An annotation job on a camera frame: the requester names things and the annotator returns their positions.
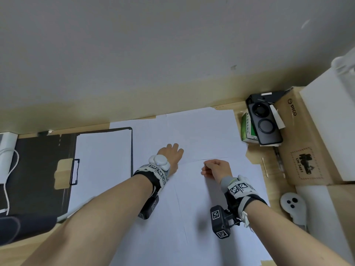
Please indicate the person's left hand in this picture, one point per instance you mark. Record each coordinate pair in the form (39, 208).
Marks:
(172, 152)

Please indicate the person's right hand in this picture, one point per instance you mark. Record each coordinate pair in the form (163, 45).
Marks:
(220, 170)

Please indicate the person's left fingers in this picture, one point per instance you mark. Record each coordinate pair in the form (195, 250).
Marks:
(175, 149)

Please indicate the person's right fingers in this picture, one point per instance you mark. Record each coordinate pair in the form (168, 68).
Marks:
(206, 170)

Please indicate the person's right forearm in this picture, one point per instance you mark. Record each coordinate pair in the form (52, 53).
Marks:
(283, 235)

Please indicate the person's left forearm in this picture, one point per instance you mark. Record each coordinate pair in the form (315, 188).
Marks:
(91, 218)

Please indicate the white round wrist tracker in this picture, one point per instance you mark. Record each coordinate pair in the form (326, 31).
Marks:
(159, 161)

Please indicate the large white paper sheet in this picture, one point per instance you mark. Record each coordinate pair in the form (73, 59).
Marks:
(194, 132)

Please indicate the green and white box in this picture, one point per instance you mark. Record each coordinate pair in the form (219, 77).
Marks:
(246, 128)

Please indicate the wooden cotton swab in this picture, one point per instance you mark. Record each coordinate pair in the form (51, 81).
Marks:
(265, 166)

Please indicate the clear pen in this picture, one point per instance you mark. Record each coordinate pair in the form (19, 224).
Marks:
(279, 162)

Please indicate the black clipboard with white paper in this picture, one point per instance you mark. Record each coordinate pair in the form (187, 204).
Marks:
(102, 163)

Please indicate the black phone case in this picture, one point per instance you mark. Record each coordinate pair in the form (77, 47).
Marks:
(265, 123)

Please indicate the white handheld controller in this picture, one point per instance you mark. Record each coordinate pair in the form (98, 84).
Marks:
(294, 207)

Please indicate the black plastic holder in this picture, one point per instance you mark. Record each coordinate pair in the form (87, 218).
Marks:
(266, 95)

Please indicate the brown cardboard box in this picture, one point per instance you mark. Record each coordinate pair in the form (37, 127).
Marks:
(302, 146)

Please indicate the beige tape piece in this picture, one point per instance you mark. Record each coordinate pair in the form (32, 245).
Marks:
(62, 174)

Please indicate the black folder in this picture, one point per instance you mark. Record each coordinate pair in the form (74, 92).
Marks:
(38, 174)

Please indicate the white device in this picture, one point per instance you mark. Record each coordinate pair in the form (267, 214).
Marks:
(7, 157)

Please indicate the dark cloth pouch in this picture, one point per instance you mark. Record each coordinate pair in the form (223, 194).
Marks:
(25, 228)

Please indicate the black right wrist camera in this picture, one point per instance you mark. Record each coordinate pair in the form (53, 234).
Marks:
(220, 221)

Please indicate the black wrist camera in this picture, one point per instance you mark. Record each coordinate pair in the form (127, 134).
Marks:
(220, 221)
(148, 207)

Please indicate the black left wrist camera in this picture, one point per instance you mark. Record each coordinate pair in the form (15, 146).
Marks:
(148, 207)

